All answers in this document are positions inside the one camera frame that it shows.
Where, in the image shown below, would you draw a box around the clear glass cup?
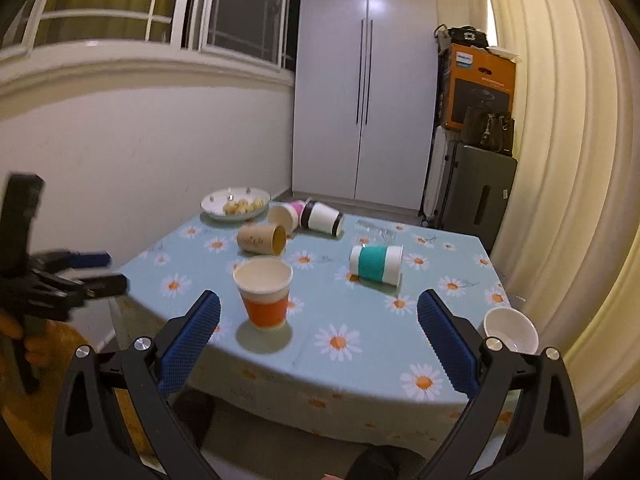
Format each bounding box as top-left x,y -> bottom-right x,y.
355,219 -> 396,246

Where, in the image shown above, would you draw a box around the white floral plate with snacks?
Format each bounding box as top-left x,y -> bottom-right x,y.
201,186 -> 271,222

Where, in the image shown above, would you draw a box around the orange cardboard box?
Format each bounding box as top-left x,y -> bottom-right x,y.
439,44 -> 516,131

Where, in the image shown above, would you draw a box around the black bag on box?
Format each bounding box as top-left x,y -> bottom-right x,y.
434,24 -> 489,53

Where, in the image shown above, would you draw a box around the tan kraft paper cup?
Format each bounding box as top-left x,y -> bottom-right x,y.
236,223 -> 286,256

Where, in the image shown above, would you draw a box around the white bowl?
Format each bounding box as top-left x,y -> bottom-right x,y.
480,307 -> 539,354

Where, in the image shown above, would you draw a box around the brown handbag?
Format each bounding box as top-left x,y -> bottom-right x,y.
461,105 -> 515,156

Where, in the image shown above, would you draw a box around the black banded paper cup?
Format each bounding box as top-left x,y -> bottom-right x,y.
300,200 -> 344,237

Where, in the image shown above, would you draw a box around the cream curtain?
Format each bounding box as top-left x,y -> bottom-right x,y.
491,0 -> 639,474

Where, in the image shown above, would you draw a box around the orange banded paper cup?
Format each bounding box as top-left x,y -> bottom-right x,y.
232,257 -> 294,330

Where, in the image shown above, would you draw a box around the white suitcase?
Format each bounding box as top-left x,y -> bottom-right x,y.
421,126 -> 458,226

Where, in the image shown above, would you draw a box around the teal banded paper cup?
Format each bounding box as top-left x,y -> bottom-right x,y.
349,245 -> 404,287

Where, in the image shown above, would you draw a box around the window with white frame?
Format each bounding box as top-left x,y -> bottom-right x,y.
1,0 -> 300,70

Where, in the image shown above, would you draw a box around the pink banded paper cup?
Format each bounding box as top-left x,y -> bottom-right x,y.
268,200 -> 305,236

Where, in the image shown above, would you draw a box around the white wardrobe cabinet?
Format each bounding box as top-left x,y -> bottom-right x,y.
292,0 -> 437,211

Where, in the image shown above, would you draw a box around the dark suitcase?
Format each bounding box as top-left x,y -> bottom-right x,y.
435,142 -> 518,252

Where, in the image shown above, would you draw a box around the blue daisy tablecloth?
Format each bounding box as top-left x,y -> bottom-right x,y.
111,216 -> 509,456

